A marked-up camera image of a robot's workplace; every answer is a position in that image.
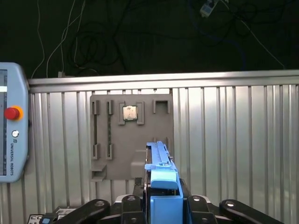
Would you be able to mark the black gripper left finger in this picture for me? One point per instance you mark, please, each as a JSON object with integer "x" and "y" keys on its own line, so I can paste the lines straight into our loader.
{"x": 130, "y": 210}

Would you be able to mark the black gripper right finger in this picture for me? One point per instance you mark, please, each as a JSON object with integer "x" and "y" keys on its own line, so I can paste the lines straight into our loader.
{"x": 198, "y": 210}

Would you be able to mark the hard disk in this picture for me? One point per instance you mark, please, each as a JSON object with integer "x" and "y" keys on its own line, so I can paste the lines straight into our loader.
{"x": 163, "y": 210}

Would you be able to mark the grey parts rack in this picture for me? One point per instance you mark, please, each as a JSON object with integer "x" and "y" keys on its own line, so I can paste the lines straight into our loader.
{"x": 121, "y": 144}

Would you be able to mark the black clip blue button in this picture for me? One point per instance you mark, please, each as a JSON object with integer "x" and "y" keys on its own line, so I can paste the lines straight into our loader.
{"x": 46, "y": 220}

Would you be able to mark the silver CPU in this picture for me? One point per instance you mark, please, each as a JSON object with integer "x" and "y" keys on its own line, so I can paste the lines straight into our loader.
{"x": 130, "y": 113}

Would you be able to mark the pale blue teach pendant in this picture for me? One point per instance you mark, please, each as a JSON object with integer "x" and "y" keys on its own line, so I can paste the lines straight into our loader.
{"x": 16, "y": 149}

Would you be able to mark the white power strip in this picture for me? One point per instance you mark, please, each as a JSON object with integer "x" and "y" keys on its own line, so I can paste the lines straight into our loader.
{"x": 206, "y": 9}

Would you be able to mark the silver card bracket latch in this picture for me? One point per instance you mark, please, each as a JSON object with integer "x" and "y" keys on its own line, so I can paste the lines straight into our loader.
{"x": 35, "y": 218}

